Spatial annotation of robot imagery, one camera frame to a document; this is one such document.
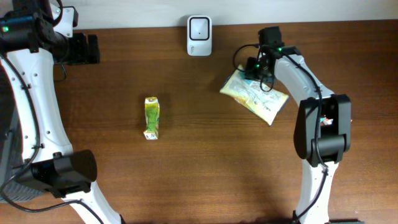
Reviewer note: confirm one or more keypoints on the white barcode scanner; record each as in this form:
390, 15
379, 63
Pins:
199, 36

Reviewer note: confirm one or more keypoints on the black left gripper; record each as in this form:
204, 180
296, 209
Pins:
83, 55

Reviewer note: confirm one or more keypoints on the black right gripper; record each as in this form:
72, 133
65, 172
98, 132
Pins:
250, 63

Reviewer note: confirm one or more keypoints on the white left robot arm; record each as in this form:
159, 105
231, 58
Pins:
36, 155

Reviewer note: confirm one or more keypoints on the orange tissue pack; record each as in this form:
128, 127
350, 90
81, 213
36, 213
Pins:
326, 121

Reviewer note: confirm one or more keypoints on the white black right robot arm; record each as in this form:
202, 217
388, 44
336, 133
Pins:
323, 126

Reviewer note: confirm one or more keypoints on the yellow snack bag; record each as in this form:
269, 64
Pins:
256, 97

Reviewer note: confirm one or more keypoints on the green yellow juice carton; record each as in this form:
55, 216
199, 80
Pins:
152, 114

